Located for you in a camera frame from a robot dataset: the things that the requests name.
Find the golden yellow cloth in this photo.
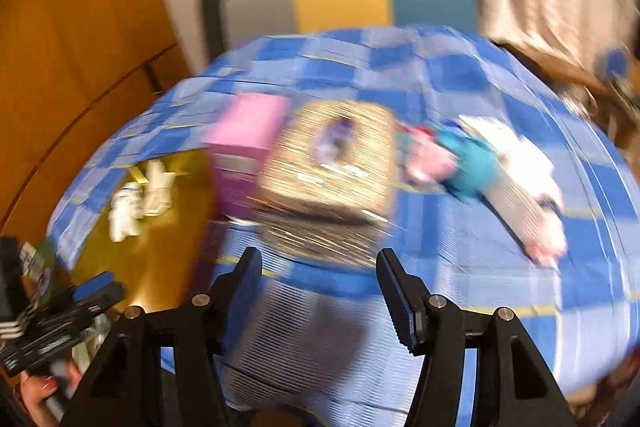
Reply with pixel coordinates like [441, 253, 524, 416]
[74, 152, 227, 310]

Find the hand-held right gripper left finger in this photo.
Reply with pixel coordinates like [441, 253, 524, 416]
[60, 248, 263, 427]

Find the green printed box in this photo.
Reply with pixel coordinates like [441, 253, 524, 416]
[27, 239, 68, 305]

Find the wooden table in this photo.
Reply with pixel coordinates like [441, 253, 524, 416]
[492, 38, 617, 100]

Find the person's left hand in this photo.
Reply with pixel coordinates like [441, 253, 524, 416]
[20, 359, 83, 423]

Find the teal plush toy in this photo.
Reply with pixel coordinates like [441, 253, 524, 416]
[434, 119, 502, 204]

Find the wooden wardrobe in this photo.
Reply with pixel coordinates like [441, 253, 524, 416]
[0, 0, 197, 235]

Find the red soft cloth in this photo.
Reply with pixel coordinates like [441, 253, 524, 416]
[397, 122, 432, 138]

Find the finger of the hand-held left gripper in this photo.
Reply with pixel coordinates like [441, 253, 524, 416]
[47, 272, 125, 310]
[5, 304, 108, 375]

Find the blue backed metal chair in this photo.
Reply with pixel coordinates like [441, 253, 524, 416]
[599, 46, 635, 82]

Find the pink box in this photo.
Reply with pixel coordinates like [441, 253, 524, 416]
[202, 94, 292, 220]

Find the pink soft cloth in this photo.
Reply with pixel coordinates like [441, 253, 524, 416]
[400, 129, 458, 186]

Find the blue checked blanket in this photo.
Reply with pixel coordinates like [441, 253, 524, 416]
[47, 26, 640, 413]

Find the white tissue packet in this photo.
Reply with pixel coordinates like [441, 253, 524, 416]
[459, 114, 565, 235]

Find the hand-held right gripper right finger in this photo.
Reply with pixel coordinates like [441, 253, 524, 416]
[376, 248, 581, 427]

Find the white figurine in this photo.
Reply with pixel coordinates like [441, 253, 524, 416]
[142, 159, 177, 219]
[108, 182, 144, 243]

